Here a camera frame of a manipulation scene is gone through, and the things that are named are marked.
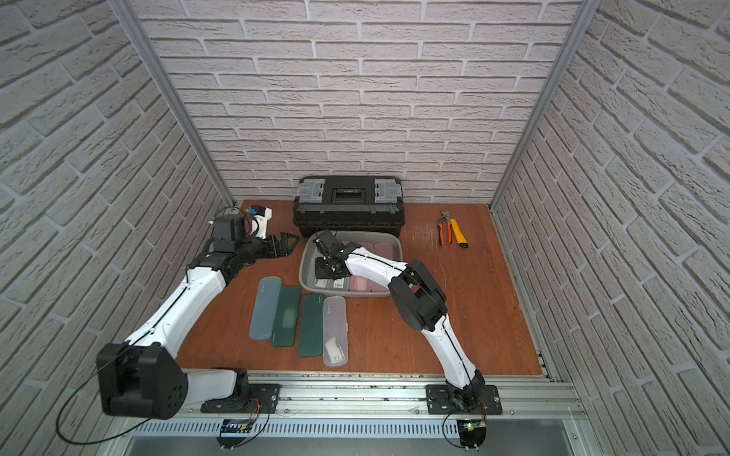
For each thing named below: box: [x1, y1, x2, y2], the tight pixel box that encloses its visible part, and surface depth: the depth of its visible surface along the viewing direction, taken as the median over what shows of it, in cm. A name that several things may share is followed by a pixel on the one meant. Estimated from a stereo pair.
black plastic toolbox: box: [292, 174, 406, 239], surface depth 101 cm
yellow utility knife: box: [449, 218, 469, 249], surface depth 111 cm
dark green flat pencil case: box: [298, 293, 325, 359], surface depth 87 cm
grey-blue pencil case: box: [249, 276, 283, 341], surface depth 91 cm
